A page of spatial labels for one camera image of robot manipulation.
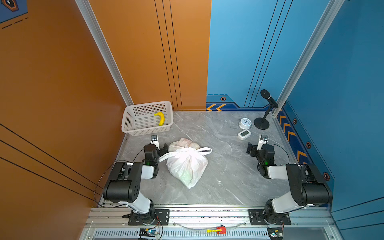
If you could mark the round white clock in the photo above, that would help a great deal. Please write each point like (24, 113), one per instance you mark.
(245, 123)

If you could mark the small white digital timer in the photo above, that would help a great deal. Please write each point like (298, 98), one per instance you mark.
(244, 135)

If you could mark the aluminium front rail frame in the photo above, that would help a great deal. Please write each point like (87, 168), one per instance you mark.
(191, 222)

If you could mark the white perforated plastic basket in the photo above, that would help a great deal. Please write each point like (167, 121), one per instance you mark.
(140, 120)

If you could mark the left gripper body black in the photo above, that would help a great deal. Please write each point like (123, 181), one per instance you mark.
(161, 151)

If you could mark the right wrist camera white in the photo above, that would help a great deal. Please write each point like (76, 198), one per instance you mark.
(263, 139)

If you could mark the red yellow connector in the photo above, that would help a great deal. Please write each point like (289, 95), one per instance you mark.
(218, 230)

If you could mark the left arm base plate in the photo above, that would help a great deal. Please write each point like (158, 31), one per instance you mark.
(151, 218)

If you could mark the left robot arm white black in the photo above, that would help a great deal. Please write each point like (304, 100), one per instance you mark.
(123, 186)

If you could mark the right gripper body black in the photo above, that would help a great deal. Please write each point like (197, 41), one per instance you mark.
(253, 150)

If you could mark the left green circuit board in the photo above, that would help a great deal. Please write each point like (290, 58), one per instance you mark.
(148, 234)

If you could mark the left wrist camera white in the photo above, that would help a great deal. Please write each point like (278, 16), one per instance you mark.
(155, 141)

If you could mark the white plastic bag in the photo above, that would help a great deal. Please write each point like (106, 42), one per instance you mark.
(186, 161)

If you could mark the right green circuit board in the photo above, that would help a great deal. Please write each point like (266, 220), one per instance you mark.
(275, 234)

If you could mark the green circuit board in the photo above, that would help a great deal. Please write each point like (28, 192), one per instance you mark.
(148, 234)
(275, 234)

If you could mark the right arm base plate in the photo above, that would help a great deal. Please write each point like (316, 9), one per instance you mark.
(258, 217)

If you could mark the black microphone on stand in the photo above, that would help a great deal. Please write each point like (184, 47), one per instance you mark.
(263, 123)

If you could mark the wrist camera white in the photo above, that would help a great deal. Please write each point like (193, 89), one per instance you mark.
(155, 141)
(263, 139)

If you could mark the yellow banana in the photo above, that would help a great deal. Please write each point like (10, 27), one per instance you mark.
(162, 118)

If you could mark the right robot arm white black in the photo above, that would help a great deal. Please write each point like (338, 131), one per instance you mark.
(307, 187)

